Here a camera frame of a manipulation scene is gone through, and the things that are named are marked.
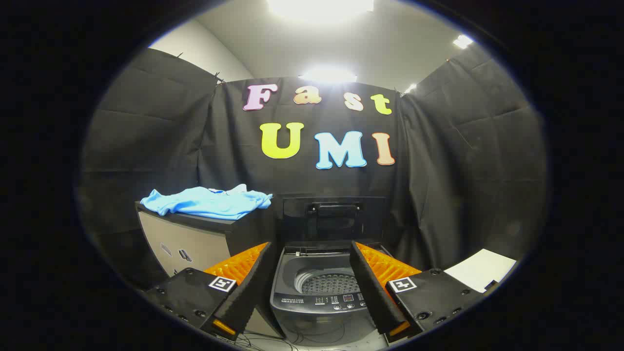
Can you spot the white flat sheet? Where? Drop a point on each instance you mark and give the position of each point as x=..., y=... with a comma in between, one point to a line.
x=480, y=268

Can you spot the grey cabinet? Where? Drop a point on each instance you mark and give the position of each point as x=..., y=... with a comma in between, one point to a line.
x=195, y=243

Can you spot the black backdrop cloth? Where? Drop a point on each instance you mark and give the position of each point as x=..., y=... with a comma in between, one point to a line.
x=438, y=170

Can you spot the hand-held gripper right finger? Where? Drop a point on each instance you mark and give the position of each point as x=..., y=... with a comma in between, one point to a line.
x=373, y=287

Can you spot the dark grey washing machine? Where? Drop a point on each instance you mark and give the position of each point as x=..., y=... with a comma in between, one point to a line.
x=317, y=317

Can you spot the light blue polo shirt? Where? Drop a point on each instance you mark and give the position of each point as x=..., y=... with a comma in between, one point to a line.
x=209, y=202

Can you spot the large ceiling light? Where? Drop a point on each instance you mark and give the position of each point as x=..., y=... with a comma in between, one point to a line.
x=319, y=7

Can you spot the ceiling light panel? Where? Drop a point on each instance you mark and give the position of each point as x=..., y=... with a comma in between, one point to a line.
x=327, y=75

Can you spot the small ceiling light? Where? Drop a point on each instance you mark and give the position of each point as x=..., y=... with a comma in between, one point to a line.
x=411, y=88
x=462, y=41

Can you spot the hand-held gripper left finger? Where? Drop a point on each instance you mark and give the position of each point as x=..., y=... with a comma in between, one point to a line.
x=248, y=287

